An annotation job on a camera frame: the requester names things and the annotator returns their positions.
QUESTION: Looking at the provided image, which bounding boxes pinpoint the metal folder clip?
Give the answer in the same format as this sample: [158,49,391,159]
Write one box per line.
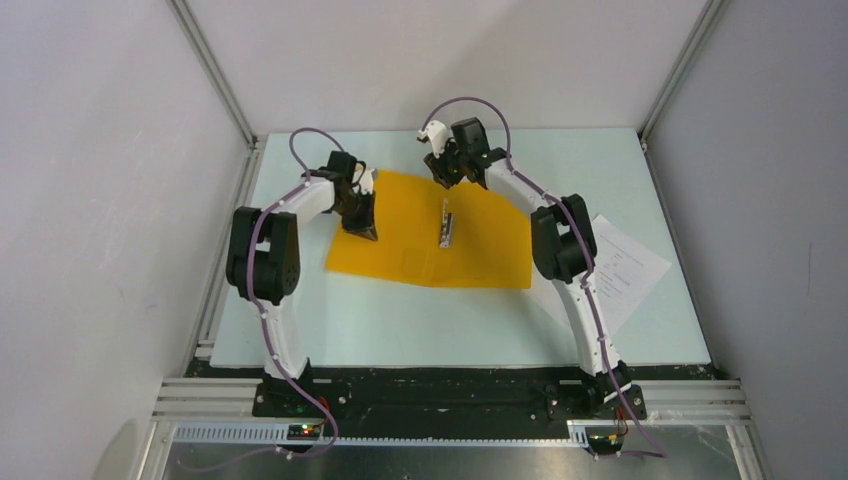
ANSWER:
[438,198,455,249]

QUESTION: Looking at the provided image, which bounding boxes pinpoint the aluminium frame rail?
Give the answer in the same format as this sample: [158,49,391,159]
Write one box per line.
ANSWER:
[133,378,773,479]

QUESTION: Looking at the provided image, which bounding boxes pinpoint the aluminium corner post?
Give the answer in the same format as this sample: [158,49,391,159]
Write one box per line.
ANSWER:
[638,0,729,150]
[166,0,257,148]

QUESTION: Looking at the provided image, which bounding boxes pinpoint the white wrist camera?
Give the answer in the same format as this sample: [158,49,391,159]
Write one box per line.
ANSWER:
[416,120,452,159]
[352,166,377,195]

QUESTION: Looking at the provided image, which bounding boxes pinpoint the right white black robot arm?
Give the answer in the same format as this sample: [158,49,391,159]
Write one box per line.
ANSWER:
[417,117,639,420]

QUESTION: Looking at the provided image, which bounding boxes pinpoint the right controller board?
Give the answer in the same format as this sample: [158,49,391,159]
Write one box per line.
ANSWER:
[587,434,625,457]

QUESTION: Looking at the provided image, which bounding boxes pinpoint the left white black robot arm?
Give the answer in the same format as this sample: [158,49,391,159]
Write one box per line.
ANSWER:
[225,150,378,416]

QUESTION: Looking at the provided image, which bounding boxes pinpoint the right aluminium corner post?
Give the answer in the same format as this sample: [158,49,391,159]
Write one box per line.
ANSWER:
[638,0,729,150]

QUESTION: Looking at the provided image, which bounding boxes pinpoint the orange file folder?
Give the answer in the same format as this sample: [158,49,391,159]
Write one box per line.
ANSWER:
[325,171,534,290]

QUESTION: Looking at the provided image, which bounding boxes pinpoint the left aluminium corner post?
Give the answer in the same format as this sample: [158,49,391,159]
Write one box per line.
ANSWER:
[166,0,257,148]

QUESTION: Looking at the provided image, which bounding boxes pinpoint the left controller board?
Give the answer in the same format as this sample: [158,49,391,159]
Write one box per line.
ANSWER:
[286,423,323,441]

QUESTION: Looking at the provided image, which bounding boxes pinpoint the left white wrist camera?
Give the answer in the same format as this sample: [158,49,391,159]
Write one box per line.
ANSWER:
[352,166,377,195]

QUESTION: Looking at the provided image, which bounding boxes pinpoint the controller board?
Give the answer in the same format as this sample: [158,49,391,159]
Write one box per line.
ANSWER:
[587,434,625,457]
[286,423,323,441]

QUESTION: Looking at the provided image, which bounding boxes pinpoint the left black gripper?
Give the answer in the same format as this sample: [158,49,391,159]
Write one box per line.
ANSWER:
[332,189,378,241]

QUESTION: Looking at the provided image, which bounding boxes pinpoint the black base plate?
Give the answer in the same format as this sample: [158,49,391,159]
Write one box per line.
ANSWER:
[185,360,722,440]

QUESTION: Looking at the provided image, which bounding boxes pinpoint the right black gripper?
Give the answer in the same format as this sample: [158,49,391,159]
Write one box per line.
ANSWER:
[424,135,468,189]

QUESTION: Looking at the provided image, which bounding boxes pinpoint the white paper sheet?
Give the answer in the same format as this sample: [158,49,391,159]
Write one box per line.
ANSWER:
[590,214,671,334]

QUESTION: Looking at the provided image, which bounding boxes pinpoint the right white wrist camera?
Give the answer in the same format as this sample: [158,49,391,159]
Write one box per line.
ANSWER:
[416,120,452,159]

